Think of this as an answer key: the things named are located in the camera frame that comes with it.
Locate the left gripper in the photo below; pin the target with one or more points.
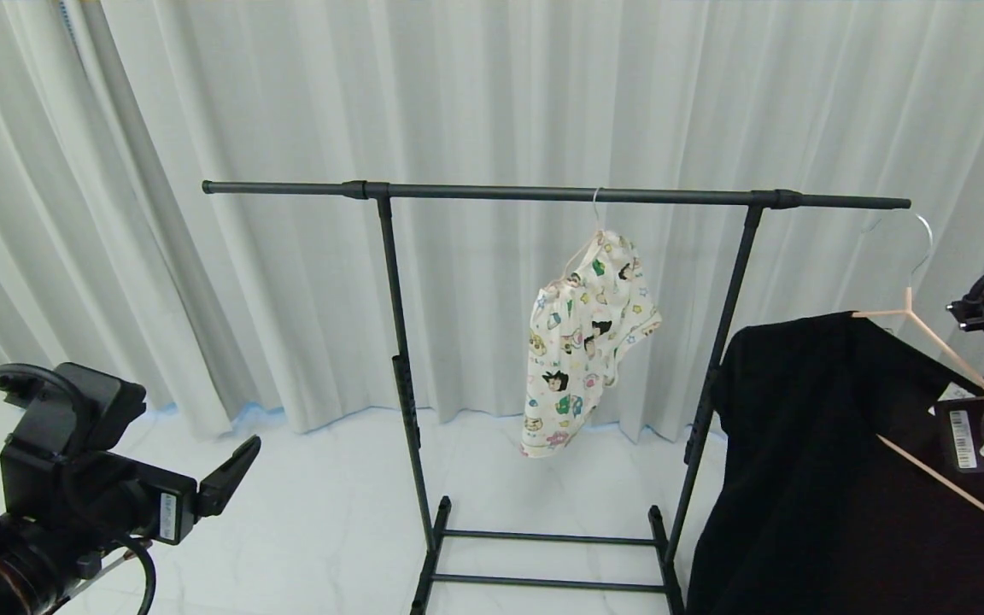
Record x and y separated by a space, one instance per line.
155 508

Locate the pink clothes hanger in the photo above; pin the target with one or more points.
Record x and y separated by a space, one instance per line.
909 301
598 224

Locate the black garment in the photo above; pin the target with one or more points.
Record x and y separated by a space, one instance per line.
799 478

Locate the cream printed garment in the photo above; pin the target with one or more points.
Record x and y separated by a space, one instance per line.
586 342

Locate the black clothes rack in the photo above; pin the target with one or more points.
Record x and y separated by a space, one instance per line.
543 194

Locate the white curtain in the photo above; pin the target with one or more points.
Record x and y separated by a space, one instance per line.
458 85

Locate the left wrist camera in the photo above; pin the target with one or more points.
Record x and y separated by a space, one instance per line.
73 410

